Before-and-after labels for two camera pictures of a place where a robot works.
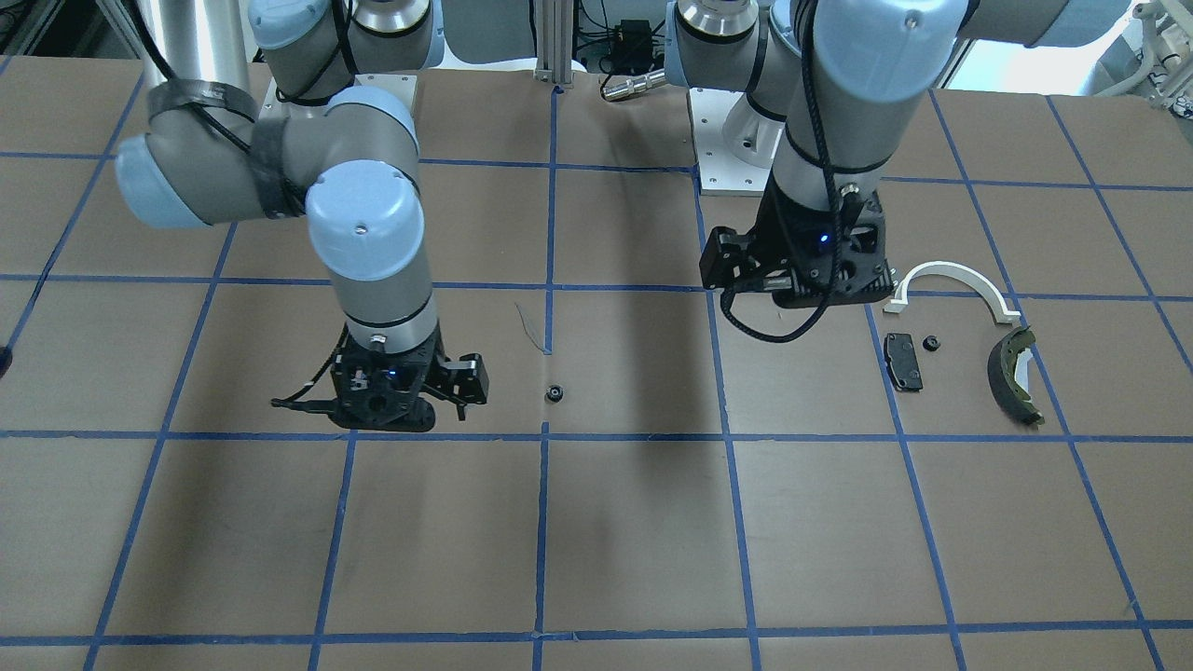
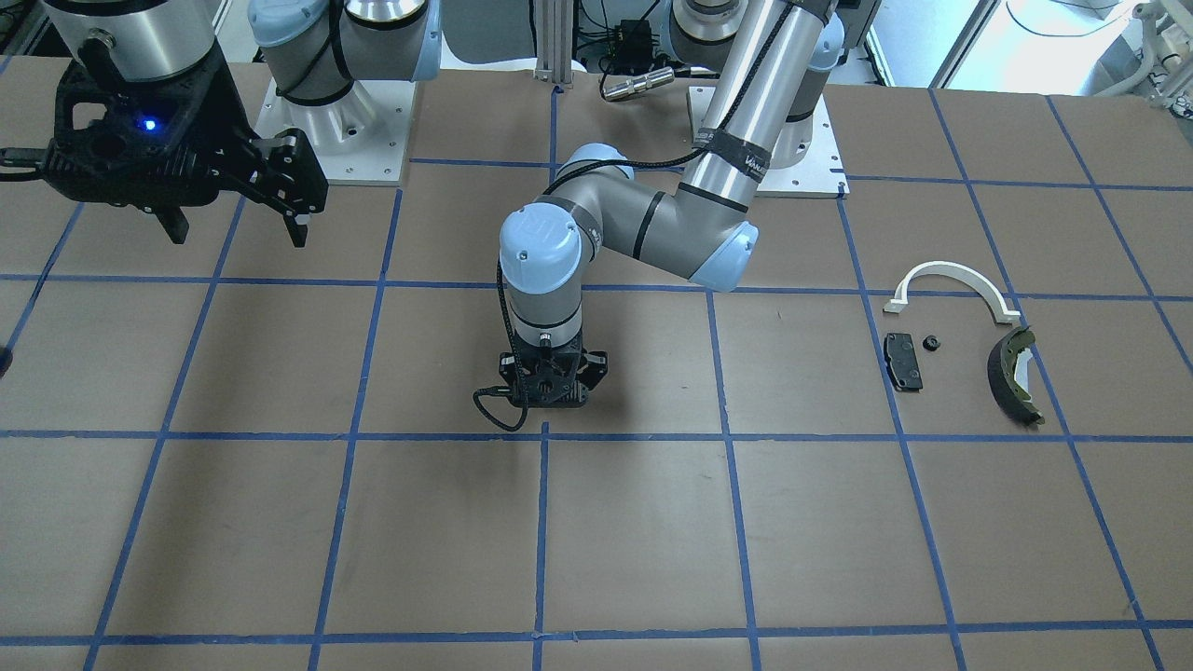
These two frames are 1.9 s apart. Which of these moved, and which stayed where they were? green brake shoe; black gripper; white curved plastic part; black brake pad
Moved: black gripper
Stayed: white curved plastic part; black brake pad; green brake shoe
